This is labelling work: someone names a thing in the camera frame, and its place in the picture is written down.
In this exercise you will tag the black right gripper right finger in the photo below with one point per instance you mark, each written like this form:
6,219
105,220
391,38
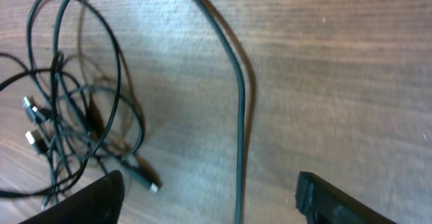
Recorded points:
323,203

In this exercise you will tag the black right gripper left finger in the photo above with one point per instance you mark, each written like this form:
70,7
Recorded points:
97,203

